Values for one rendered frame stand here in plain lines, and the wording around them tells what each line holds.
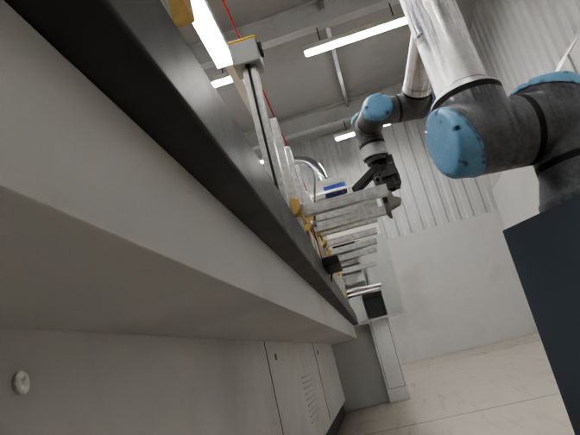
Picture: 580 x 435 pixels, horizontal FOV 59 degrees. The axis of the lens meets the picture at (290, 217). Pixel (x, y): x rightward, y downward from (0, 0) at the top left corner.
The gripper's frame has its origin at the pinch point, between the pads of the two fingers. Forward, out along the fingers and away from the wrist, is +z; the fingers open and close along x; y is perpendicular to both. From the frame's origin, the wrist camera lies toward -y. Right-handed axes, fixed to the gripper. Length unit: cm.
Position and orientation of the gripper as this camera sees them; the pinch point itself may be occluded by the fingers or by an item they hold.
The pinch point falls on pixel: (387, 215)
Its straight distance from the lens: 173.7
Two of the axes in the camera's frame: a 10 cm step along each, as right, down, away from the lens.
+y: 9.5, -2.8, -1.0
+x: 1.7, 2.4, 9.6
